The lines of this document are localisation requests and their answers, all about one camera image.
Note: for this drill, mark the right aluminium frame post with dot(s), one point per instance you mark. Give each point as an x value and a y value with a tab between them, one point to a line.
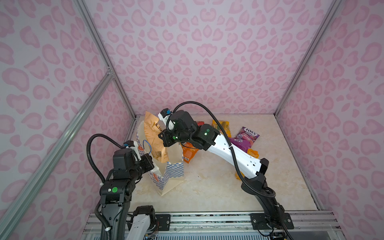
322	30

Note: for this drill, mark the left aluminium frame post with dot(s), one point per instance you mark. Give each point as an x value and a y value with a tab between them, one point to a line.
91	26

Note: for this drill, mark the blue checkered paper bag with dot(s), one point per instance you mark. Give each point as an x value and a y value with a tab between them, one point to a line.
166	176

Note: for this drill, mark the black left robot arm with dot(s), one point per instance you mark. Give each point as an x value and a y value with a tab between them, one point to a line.
116	192

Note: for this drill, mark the orange snack bag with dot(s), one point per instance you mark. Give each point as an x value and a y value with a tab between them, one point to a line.
189	151

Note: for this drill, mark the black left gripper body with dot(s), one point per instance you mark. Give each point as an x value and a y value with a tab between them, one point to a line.
143	165

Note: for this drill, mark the red gummy snack bag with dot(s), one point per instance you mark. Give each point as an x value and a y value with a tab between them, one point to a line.
200	123

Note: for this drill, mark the yellow candy snack bag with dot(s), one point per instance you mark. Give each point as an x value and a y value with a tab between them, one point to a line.
225	125

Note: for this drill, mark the purple Fox's candy bag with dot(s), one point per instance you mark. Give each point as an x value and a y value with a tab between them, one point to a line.
246	134

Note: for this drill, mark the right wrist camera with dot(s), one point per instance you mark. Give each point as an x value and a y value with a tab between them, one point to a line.
164	116

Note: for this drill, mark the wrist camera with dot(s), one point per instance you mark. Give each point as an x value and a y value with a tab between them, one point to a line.
164	116
132	145

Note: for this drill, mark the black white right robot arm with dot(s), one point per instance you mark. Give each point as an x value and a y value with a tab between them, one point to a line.
209	139

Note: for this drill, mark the aluminium frame post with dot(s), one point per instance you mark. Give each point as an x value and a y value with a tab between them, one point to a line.
91	26
322	30

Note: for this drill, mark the diagonal aluminium frame bar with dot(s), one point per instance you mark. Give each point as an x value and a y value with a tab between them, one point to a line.
21	204

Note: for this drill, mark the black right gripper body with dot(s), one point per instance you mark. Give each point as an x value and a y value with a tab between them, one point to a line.
175	135

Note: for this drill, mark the purple snack bag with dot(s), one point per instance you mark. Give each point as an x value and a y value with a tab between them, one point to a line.
243	145

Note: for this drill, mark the tan kraft snack pouch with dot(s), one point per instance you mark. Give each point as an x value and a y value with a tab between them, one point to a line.
152	130

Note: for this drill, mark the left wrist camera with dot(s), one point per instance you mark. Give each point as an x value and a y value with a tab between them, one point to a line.
132	145

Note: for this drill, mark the yellow chips bag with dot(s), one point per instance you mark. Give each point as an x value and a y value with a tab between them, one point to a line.
250	152

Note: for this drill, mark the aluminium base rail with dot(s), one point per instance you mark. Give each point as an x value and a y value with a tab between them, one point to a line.
302	225

